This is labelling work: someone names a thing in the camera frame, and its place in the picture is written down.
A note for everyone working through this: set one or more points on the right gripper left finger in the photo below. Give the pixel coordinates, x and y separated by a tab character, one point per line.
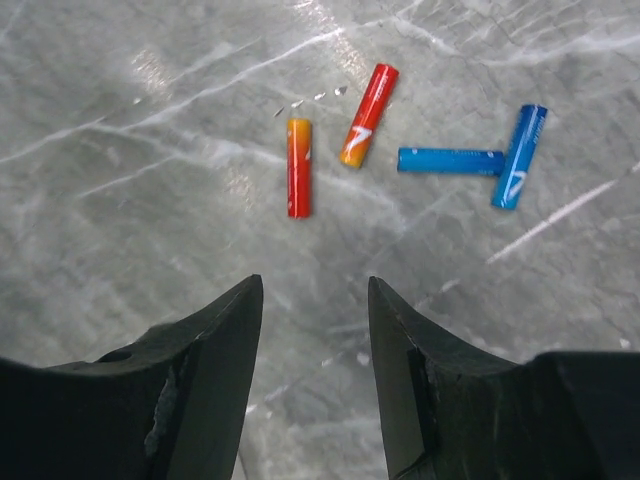
170	405

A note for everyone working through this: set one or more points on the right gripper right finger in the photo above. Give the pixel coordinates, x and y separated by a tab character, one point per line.
449	410

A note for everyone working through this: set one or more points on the red orange battery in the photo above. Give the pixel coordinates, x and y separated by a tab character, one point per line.
299	168
368	115

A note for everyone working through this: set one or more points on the blue battery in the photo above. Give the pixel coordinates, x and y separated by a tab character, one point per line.
522	147
447	161

